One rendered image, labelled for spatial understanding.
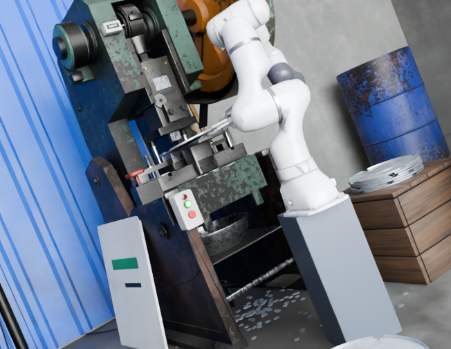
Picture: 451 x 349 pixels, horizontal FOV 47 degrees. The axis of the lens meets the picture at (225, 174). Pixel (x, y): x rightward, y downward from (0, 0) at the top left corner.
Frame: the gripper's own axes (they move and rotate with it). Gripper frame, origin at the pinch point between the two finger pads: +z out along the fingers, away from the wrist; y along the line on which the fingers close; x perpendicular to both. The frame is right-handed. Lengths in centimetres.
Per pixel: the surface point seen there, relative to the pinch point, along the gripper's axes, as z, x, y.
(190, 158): 16.8, 5.1, -6.6
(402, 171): -53, 19, -47
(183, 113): 11.7, -2.5, 11.5
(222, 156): 5.8, -4.2, -11.8
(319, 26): -92, -242, 43
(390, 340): -20, 109, -59
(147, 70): 16.4, -1.1, 34.0
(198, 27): -9, -30, 46
